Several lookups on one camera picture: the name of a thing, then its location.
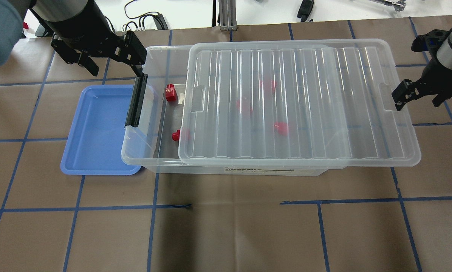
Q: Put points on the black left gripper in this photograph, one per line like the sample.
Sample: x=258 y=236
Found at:
x=83 y=31

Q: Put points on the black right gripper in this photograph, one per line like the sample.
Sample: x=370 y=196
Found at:
x=436 y=74

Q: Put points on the clear ribbed box lid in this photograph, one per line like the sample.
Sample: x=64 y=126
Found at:
x=379 y=135

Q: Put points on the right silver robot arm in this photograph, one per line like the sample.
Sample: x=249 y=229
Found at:
x=436 y=78

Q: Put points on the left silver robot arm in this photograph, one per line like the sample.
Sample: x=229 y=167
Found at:
x=80 y=32

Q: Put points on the red block with foil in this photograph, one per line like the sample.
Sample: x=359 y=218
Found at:
x=170 y=93

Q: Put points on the blue plastic tray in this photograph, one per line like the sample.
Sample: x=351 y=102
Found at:
x=96 y=136

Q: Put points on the clear plastic storage box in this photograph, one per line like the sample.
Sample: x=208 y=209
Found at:
x=209 y=79

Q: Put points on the red block under lid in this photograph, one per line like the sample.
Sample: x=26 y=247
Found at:
x=244 y=106
x=268 y=86
x=282 y=128

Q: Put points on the black box latch handle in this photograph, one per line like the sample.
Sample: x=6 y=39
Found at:
x=136 y=102

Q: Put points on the aluminium frame post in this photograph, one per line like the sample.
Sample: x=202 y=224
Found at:
x=227 y=15

